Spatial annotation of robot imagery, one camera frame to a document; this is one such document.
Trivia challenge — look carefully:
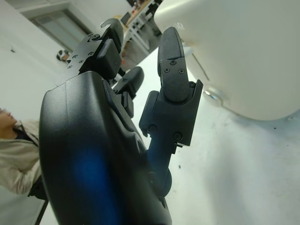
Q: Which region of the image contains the cluttered white workbench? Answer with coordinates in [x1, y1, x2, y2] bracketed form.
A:
[120, 0, 164, 71]

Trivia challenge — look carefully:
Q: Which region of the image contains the grey framed window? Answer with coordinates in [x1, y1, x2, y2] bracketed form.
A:
[30, 9, 92, 51]

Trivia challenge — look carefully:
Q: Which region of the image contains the white two-slot toaster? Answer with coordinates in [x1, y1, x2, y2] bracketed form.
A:
[153, 0, 300, 121]

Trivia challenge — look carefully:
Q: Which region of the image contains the person in beige sweater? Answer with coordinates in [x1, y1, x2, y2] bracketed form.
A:
[0, 106, 42, 195]

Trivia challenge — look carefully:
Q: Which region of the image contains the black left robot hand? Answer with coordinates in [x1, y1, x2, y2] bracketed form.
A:
[38, 17, 204, 225]

